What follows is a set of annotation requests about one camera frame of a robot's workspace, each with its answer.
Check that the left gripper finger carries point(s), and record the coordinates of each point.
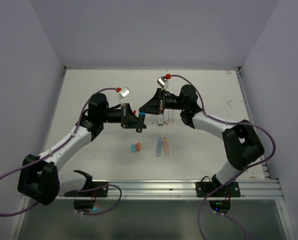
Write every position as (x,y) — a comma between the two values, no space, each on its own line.
(130,116)
(134,125)

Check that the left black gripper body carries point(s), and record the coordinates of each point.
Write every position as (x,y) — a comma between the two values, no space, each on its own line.
(116,116)

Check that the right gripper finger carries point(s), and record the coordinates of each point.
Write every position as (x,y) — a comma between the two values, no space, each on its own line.
(154,101)
(152,110)

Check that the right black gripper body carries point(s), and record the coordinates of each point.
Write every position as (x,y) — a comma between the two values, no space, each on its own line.
(170,101)

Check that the yellow marker pen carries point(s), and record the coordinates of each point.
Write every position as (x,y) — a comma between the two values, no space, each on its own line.
(169,116)

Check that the light blue highlighter cap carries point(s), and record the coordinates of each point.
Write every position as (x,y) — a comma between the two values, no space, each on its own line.
(133,148)

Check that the pastel highlighter pen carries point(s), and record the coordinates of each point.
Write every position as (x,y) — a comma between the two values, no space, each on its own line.
(166,147)

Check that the light blue highlighter pen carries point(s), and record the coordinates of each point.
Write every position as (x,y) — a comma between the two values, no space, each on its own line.
(159,147)

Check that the pink marker pen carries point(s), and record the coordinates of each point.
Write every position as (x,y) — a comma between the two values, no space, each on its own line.
(173,116)

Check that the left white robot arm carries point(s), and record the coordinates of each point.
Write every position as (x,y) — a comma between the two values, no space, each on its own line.
(39,178)

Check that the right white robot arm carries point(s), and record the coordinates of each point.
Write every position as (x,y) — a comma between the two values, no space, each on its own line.
(242,144)

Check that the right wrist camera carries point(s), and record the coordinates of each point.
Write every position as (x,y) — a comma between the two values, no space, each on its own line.
(163,82)

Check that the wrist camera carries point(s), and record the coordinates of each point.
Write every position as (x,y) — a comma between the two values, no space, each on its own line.
(163,82)
(122,93)

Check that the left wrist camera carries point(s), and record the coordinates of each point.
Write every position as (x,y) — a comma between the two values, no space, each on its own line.
(122,93)

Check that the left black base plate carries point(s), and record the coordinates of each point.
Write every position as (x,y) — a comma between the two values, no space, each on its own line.
(98,188)

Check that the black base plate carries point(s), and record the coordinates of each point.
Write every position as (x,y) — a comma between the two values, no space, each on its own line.
(98,188)
(217,188)

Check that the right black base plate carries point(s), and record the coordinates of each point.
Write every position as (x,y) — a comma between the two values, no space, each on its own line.
(217,188)

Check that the aluminium front rail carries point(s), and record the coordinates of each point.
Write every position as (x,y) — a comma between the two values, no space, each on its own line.
(255,189)

